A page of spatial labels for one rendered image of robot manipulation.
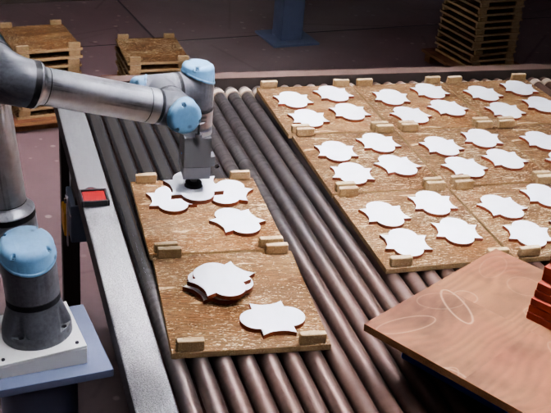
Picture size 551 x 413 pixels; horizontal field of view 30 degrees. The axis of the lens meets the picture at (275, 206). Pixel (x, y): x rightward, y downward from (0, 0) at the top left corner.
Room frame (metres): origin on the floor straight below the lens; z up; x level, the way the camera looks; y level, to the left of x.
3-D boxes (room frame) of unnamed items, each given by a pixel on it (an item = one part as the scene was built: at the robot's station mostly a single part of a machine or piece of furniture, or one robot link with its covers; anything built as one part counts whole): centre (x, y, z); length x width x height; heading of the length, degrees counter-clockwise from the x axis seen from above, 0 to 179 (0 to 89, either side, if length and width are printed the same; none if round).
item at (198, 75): (2.19, 0.20, 1.38); 0.09 x 0.08 x 0.11; 119
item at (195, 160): (2.19, 0.19, 1.22); 0.10 x 0.09 x 0.16; 104
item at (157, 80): (2.13, 0.28, 1.38); 0.11 x 0.11 x 0.08; 29
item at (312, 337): (1.86, -0.10, 0.95); 0.06 x 0.02 x 0.03; 104
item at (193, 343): (1.80, 0.16, 0.95); 0.06 x 0.02 x 0.03; 104
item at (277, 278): (2.02, 0.07, 0.93); 0.41 x 0.35 x 0.02; 14
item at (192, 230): (2.42, 0.19, 0.93); 0.41 x 0.35 x 0.02; 16
